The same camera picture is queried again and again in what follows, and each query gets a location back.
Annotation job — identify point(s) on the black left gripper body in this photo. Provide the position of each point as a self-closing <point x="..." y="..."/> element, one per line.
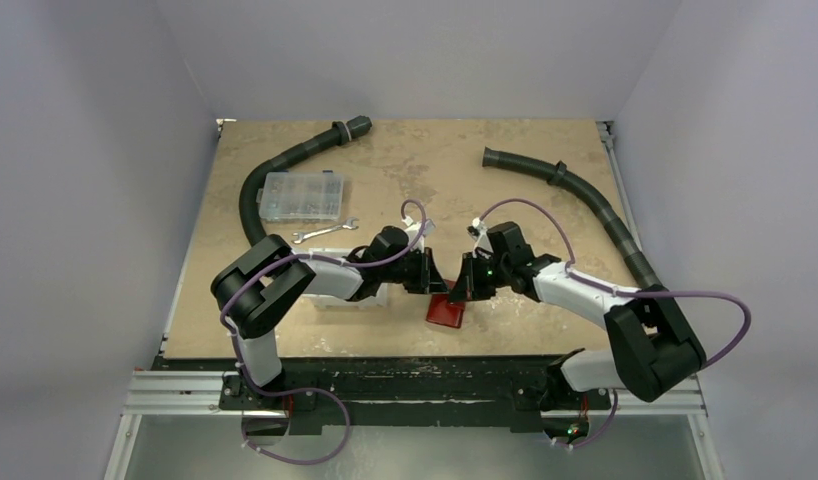
<point x="410" y="272"/>

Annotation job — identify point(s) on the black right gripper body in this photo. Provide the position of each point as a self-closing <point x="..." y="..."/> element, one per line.
<point x="474" y="278"/>

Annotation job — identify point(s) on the red leather card holder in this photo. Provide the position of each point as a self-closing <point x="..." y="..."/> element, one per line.
<point x="442" y="312"/>

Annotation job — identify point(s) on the white plastic card box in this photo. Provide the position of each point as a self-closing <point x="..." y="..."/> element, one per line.
<point x="333" y="285"/>

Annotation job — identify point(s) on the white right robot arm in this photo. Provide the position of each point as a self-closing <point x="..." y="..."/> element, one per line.
<point x="652" y="346"/>

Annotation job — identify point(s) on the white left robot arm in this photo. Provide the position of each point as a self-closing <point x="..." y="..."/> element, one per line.
<point x="256" y="291"/>

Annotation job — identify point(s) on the silver open-end wrench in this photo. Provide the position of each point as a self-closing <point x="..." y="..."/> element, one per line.
<point x="349" y="223"/>

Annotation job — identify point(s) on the clear plastic screw box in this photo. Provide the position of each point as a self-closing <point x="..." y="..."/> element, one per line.
<point x="297" y="197"/>

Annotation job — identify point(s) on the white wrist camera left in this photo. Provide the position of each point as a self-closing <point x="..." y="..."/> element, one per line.
<point x="418" y="231"/>

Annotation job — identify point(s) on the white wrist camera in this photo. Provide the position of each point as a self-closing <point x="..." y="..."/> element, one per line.
<point x="418" y="231"/>
<point x="481" y="243"/>

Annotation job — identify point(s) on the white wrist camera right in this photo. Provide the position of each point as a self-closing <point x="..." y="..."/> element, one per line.
<point x="481" y="243"/>

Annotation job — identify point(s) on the aluminium frame rail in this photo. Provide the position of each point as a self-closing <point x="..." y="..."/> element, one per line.
<point x="437" y="162"/>

